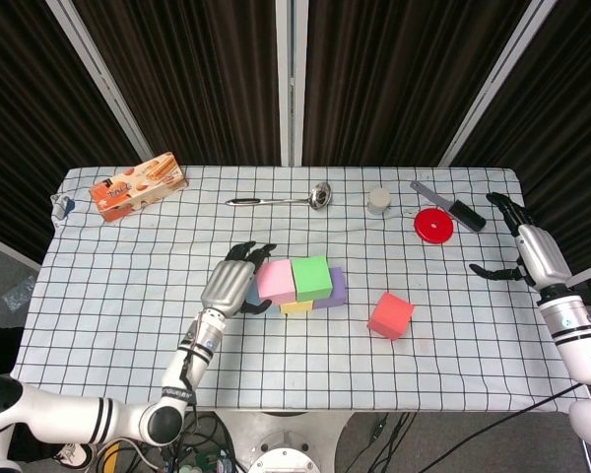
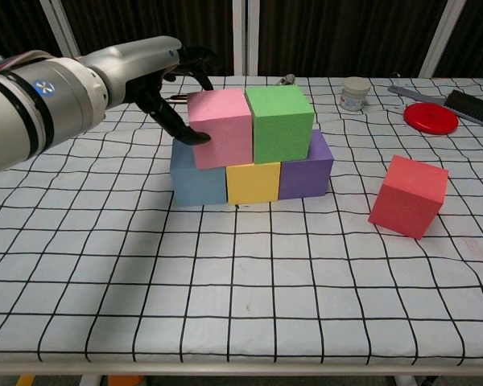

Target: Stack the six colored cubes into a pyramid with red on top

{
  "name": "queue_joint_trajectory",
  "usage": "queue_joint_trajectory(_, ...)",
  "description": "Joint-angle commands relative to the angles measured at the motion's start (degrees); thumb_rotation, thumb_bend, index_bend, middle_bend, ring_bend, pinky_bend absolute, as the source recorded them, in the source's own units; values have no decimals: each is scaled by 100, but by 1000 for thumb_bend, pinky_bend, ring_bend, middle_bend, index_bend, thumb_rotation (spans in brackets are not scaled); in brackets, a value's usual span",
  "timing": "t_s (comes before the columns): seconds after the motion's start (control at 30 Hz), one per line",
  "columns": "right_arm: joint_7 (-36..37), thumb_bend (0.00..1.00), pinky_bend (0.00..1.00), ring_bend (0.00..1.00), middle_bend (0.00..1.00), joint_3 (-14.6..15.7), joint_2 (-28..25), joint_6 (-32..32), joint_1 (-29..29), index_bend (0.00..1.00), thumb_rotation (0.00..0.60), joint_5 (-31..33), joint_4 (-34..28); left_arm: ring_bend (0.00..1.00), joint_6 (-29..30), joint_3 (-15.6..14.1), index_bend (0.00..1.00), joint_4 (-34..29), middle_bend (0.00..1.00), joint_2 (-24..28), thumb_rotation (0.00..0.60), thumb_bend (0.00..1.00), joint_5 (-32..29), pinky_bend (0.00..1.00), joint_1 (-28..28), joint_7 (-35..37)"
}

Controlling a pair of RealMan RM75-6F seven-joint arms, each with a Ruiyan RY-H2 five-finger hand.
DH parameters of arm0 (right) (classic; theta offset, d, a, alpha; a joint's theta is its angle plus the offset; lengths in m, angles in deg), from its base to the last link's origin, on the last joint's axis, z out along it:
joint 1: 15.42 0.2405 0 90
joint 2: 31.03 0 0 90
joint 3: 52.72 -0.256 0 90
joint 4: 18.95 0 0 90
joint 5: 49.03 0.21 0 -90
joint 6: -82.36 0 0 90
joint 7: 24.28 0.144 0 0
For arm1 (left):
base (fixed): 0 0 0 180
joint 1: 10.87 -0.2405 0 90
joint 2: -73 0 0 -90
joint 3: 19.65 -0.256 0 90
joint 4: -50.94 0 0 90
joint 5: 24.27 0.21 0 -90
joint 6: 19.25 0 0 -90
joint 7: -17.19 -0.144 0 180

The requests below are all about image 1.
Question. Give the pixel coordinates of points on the blue foam cube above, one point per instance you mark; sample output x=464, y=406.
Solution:
x=252, y=295

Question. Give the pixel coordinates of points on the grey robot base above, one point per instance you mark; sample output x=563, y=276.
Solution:
x=285, y=438

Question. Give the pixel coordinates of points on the green foam cube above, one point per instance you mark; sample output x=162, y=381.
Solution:
x=311, y=278

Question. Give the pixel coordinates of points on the red round plastic lid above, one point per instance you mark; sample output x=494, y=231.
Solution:
x=433, y=225

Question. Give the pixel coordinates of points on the pink foam cube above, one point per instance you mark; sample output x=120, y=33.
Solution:
x=276, y=281

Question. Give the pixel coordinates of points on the steel ladle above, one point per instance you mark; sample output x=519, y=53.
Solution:
x=320, y=195

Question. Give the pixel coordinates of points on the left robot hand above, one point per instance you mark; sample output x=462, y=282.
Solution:
x=226, y=286

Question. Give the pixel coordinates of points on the purple foam cube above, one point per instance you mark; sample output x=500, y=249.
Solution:
x=337, y=290

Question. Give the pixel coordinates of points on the grey brush with black bristles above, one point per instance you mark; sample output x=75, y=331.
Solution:
x=465, y=214

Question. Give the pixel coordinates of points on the white metal frame post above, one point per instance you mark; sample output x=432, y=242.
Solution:
x=290, y=74
x=497, y=79
x=103, y=79

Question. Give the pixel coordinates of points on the blue cloth clip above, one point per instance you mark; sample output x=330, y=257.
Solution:
x=68, y=204

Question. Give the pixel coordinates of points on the clear plastic bag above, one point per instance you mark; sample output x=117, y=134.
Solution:
x=19, y=293

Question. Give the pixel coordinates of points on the white black-grid tablecloth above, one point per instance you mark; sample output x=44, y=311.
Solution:
x=295, y=355

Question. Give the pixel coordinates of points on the red foam cube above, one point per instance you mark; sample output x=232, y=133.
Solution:
x=389, y=315

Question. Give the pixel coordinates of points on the yellow foam cube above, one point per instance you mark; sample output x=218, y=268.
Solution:
x=295, y=308

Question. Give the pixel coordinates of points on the black pleated curtain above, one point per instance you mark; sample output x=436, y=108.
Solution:
x=192, y=74
x=24, y=98
x=399, y=74
x=571, y=98

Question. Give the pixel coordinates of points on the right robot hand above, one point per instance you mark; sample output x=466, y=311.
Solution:
x=542, y=251

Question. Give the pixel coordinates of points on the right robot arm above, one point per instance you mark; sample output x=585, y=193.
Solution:
x=576, y=340

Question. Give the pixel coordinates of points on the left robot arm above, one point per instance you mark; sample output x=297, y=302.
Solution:
x=187, y=364

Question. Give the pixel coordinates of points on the orange biscuit box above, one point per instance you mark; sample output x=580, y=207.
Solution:
x=128, y=194

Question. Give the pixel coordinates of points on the small white jar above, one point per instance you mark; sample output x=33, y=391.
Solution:
x=379, y=199

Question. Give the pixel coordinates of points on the white sneaker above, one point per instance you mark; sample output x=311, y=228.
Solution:
x=74, y=455

